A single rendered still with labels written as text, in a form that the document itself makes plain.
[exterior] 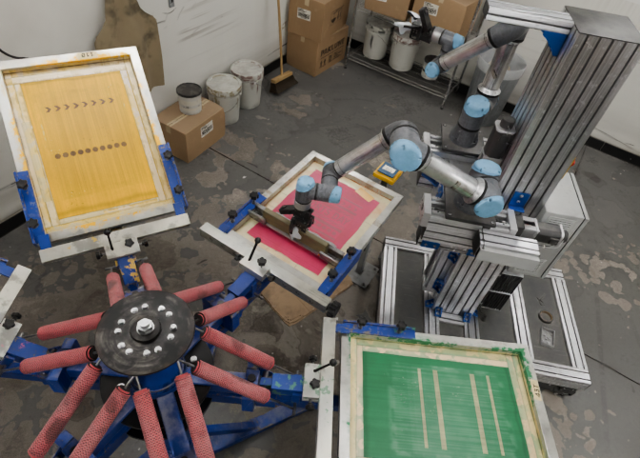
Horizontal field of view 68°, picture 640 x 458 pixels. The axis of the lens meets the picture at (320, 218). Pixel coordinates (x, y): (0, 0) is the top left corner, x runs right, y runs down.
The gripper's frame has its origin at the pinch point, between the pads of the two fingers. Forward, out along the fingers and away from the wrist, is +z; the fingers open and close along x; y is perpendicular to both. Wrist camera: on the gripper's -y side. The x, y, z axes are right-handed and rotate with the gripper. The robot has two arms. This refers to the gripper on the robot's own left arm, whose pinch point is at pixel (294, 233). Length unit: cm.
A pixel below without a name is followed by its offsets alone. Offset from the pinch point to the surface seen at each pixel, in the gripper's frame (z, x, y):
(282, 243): 5.3, -4.7, -3.5
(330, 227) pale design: 5.3, 19.0, 9.2
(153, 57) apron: 23, 95, -195
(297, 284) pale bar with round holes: -3.3, -25.0, 18.7
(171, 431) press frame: -1, -97, 19
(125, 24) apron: -9, 75, -195
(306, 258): 5.3, -5.2, 10.6
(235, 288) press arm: -3.3, -42.5, -0.1
